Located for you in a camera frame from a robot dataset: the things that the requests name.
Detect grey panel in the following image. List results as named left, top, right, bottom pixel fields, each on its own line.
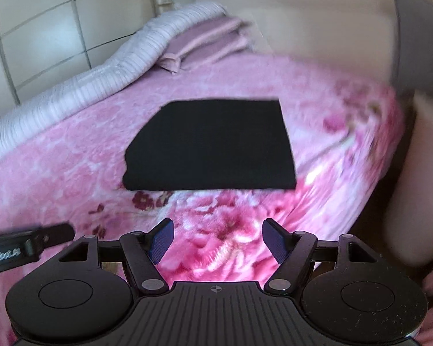
left=385, top=0, right=433, bottom=96

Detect cream wardrobe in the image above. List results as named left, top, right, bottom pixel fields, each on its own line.
left=0, top=0, right=193, bottom=107

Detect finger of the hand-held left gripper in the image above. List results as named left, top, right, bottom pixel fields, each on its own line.
left=39, top=222, right=76, bottom=247

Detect black pants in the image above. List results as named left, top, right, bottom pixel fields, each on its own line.
left=122, top=97, right=298, bottom=192

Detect pink floral blanket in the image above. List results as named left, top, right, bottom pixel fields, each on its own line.
left=0, top=52, right=406, bottom=285

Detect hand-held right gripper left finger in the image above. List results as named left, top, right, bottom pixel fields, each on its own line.
left=57, top=219, right=175, bottom=295

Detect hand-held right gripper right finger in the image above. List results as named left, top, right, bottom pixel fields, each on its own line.
left=262, top=219, right=380, bottom=295

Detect white striped quilt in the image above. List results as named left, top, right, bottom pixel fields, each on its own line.
left=0, top=1, right=227, bottom=168

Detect large pink pillow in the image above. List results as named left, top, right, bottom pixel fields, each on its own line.
left=156, top=15, right=254, bottom=75

